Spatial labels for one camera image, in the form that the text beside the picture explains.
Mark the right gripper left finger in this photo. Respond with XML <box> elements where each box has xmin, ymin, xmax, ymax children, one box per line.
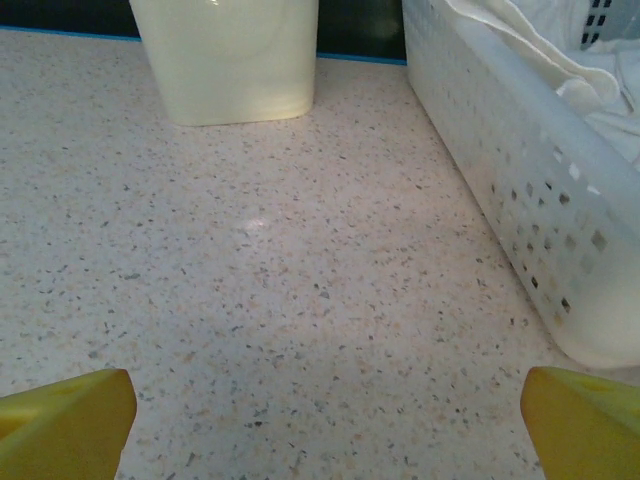
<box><xmin>0</xmin><ymin>368</ymin><xmax>139</xmax><ymax>480</ymax></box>

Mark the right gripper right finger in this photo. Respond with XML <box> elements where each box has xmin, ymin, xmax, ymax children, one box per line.
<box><xmin>519</xmin><ymin>366</ymin><xmax>640</xmax><ymax>480</ymax></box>

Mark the white plastic basket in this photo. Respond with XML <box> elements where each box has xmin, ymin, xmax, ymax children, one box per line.
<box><xmin>401</xmin><ymin>0</ymin><xmax>640</xmax><ymax>370</ymax></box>

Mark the white crumpled t-shirt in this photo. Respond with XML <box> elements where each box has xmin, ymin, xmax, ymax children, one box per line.
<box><xmin>444</xmin><ymin>0</ymin><xmax>640</xmax><ymax>166</ymax></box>

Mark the cream and pink knife block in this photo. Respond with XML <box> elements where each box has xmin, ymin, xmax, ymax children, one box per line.
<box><xmin>128</xmin><ymin>0</ymin><xmax>320</xmax><ymax>127</ymax></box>

